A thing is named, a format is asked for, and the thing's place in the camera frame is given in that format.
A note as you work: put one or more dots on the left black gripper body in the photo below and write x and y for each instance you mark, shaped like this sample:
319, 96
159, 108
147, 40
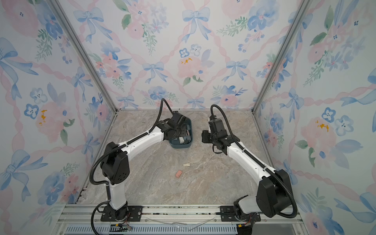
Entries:
181, 132

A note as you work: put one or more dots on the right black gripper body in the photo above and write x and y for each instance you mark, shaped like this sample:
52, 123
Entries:
209, 137

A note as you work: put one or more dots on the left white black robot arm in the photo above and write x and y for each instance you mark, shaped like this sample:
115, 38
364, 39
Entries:
112, 168

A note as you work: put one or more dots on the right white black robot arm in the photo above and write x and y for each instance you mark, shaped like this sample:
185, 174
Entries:
274, 195

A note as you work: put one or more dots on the dark teal storage box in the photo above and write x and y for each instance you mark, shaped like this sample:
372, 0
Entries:
176, 144

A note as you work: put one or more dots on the pink eraser centre lower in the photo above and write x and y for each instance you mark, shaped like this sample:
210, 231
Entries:
178, 173

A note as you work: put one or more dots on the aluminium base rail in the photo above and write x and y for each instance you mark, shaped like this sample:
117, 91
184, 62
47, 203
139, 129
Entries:
174, 220

